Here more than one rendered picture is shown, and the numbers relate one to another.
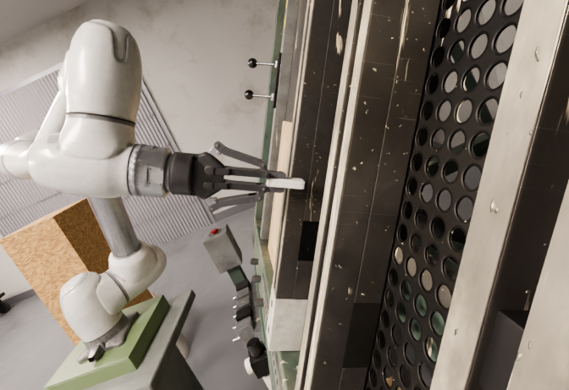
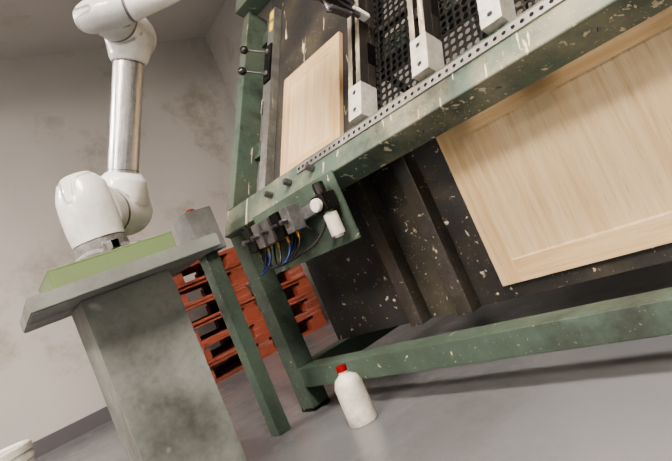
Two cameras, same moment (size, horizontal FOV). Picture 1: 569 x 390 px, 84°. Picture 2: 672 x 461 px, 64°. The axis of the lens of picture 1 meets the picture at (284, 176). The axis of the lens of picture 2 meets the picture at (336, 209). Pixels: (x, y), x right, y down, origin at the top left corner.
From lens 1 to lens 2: 1.71 m
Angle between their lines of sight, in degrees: 44
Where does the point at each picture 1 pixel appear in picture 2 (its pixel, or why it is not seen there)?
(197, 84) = not seen: outside the picture
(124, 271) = (130, 185)
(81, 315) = (99, 199)
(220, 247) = (203, 221)
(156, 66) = not seen: outside the picture
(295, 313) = (371, 94)
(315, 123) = not seen: outside the picture
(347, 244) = not seen: outside the picture
